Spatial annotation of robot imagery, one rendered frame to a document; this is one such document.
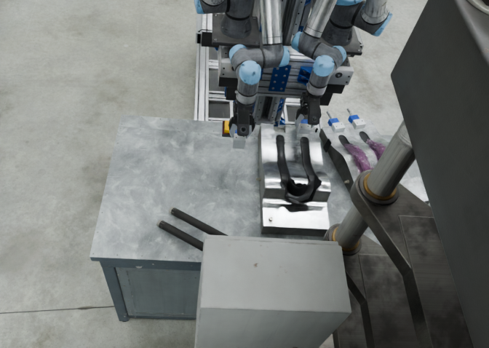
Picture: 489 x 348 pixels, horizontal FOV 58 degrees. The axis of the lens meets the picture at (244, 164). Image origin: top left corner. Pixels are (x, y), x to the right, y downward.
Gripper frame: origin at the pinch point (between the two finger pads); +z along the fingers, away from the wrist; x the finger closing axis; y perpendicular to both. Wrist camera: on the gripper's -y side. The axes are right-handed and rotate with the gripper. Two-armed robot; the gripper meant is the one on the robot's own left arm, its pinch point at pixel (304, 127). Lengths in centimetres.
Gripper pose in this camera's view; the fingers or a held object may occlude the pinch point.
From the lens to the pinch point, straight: 195.8
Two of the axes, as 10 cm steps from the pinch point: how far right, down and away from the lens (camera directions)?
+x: -9.9, -0.7, -1.0
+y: -0.1, -8.0, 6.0
